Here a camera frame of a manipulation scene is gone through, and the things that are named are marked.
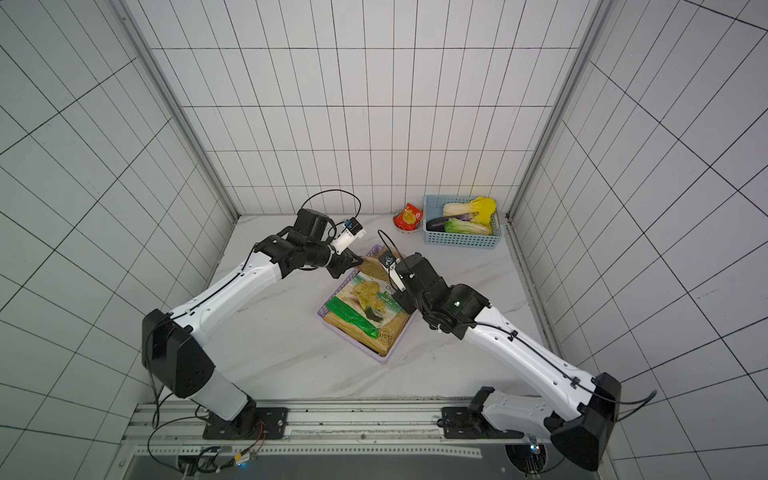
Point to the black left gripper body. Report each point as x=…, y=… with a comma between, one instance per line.
x=322, y=255

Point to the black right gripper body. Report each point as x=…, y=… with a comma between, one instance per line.
x=405, y=298

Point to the green kettle chips bag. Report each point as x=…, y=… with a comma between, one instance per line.
x=372, y=333

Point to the green white chips bag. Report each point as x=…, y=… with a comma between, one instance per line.
x=363, y=300

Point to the red kettle chips bag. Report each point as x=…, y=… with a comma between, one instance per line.
x=377, y=264

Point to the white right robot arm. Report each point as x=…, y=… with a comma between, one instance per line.
x=573, y=410

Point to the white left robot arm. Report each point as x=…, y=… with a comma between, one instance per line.
x=173, y=342

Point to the purple plastic basket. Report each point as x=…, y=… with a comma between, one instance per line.
x=336, y=300

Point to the blue plastic basket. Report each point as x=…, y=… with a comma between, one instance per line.
x=433, y=207

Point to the red snack cup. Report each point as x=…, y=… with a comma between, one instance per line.
x=409, y=219

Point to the green toy lettuce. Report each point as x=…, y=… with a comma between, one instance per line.
x=458, y=226

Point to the purple toy eggplant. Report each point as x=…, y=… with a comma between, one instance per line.
x=444, y=223

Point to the yellow toy cabbage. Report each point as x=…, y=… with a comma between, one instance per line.
x=478, y=210

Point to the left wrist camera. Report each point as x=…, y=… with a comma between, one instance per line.
x=352, y=231

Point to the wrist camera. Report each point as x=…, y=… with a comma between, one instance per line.
x=390, y=261
x=352, y=231

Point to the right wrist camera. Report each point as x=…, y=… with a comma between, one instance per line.
x=390, y=261

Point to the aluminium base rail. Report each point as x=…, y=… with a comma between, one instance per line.
x=450, y=426

